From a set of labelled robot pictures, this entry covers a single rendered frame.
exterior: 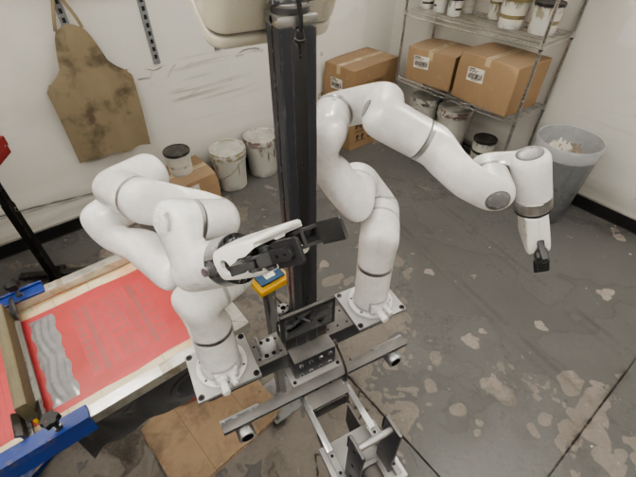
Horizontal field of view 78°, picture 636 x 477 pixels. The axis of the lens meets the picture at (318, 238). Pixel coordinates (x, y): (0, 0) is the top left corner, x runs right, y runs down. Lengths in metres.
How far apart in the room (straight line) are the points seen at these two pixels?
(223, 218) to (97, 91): 2.57
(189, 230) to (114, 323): 0.90
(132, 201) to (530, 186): 0.75
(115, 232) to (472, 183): 0.74
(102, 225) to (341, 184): 0.51
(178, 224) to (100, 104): 2.62
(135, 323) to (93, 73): 2.04
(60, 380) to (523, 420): 2.06
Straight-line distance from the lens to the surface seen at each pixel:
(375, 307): 1.10
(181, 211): 0.62
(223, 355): 0.95
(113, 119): 3.24
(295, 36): 0.60
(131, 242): 0.94
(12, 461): 1.30
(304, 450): 2.16
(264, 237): 0.48
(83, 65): 3.13
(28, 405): 1.32
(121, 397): 1.28
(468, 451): 2.28
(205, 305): 0.81
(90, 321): 1.53
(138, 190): 0.76
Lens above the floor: 2.04
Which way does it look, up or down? 42 degrees down
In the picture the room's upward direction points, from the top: straight up
